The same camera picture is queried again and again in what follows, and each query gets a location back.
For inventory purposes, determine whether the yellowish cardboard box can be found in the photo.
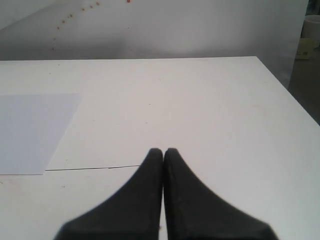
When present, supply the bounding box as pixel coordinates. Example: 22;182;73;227
295;38;316;60

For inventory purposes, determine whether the white cup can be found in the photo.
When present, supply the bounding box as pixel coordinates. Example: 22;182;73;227
302;15;320;48

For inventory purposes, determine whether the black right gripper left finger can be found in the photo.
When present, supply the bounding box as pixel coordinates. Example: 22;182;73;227
55;148;164;240

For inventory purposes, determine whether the white paper sheet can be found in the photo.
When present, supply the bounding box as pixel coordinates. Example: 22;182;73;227
0;93;82;175

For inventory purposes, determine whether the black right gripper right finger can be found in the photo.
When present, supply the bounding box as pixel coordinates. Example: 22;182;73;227
163;148;278;240

